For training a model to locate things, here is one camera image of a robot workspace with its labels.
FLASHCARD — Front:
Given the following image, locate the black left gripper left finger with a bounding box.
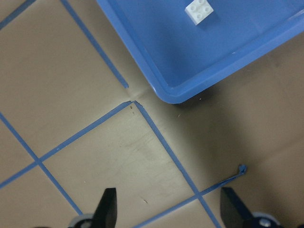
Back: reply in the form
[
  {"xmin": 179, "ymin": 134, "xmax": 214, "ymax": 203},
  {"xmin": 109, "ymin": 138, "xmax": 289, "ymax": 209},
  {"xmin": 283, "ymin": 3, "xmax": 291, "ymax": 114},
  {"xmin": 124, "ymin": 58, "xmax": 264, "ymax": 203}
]
[{"xmin": 91, "ymin": 188, "xmax": 117, "ymax": 228}]

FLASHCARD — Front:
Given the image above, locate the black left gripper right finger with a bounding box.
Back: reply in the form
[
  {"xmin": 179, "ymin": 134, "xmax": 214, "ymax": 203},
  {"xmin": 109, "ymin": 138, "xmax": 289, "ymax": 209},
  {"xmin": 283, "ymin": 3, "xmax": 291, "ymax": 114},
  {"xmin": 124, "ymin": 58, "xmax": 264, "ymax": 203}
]
[{"xmin": 220, "ymin": 187, "xmax": 254, "ymax": 228}]

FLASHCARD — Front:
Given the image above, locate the white block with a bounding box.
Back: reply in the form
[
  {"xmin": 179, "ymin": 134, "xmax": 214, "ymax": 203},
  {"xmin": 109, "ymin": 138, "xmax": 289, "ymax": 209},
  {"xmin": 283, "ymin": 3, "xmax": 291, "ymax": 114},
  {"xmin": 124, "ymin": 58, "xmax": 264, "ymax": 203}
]
[{"xmin": 185, "ymin": 0, "xmax": 214, "ymax": 26}]

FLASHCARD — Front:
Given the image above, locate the blue plastic tray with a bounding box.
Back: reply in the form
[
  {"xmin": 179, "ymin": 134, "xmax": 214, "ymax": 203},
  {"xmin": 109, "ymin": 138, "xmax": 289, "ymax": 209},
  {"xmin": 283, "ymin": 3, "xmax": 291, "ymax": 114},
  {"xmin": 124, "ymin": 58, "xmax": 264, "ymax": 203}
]
[{"xmin": 98, "ymin": 0, "xmax": 304, "ymax": 104}]

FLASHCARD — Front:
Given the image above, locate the brown paper table cover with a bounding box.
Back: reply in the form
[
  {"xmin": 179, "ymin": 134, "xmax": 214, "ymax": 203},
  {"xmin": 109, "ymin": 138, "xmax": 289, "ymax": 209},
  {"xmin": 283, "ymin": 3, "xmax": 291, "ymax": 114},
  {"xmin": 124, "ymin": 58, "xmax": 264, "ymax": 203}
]
[{"xmin": 0, "ymin": 0, "xmax": 304, "ymax": 228}]

